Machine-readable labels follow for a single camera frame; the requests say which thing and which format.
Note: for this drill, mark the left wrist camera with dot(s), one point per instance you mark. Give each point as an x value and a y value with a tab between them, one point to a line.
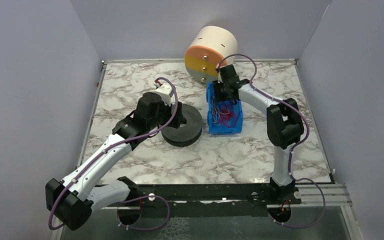
165	91

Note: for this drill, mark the cream cylindrical drawer container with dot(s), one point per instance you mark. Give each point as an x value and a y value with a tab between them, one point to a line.
211	45

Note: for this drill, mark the aluminium frame rail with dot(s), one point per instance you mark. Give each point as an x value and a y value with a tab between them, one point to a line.
335	195

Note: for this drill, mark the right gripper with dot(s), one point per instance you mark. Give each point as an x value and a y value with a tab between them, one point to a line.
221	91

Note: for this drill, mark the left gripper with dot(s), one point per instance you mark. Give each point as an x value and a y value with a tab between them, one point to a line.
177	112

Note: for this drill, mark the blue plastic bin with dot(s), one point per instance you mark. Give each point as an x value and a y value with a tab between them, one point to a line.
224	117

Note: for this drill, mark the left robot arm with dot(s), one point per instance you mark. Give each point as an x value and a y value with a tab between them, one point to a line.
73	199

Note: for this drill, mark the black cable spool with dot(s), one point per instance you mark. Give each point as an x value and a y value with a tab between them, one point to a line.
189	131

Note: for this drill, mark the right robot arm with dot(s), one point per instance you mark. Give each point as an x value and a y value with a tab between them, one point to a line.
284	123

